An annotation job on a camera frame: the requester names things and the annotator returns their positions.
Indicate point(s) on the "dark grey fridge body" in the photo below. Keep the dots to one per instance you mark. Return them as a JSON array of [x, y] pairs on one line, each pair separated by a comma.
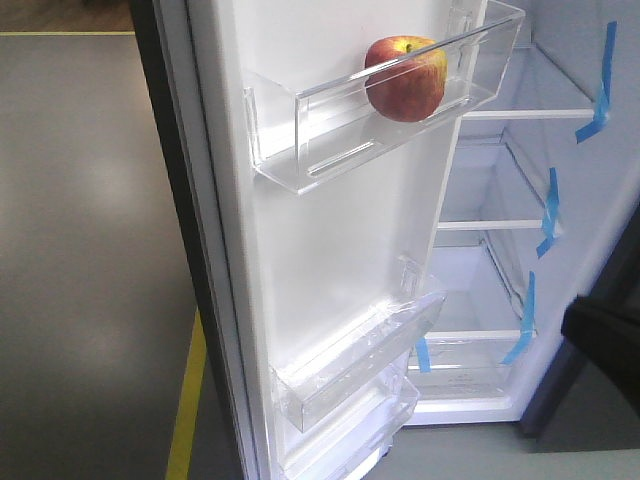
[[541, 205]]

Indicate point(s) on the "clear middle door bin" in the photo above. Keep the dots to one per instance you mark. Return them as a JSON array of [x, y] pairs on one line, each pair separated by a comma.
[[312, 385]]

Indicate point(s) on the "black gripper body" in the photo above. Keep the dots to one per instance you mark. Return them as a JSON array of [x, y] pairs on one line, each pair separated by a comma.
[[608, 335]]

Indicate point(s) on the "clear upper door bin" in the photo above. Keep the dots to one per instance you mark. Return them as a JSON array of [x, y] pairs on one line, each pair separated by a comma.
[[300, 139]]

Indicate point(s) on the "red yellow apple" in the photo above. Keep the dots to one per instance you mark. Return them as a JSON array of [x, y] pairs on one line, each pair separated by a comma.
[[409, 92]]

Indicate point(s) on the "fridge door white inside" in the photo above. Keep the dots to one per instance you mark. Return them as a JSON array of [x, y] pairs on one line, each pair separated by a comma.
[[276, 273]]

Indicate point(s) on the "clear lower door bin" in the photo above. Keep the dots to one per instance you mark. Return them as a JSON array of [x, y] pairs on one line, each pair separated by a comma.
[[352, 438]]

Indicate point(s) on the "clear crisper drawer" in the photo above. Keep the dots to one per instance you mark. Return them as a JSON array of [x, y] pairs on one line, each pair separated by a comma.
[[460, 369]]

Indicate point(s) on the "clear door bin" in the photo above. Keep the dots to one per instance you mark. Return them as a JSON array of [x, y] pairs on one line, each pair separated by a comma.
[[312, 385], [300, 139], [352, 438]]

